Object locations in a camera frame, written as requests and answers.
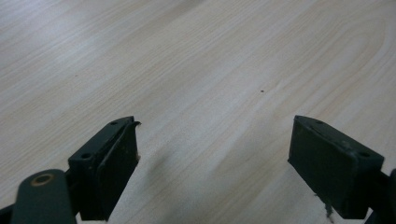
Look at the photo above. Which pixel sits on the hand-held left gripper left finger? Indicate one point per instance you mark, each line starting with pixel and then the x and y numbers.
pixel 107 168

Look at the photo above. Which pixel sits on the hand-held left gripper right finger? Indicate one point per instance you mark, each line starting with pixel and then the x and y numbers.
pixel 333 168

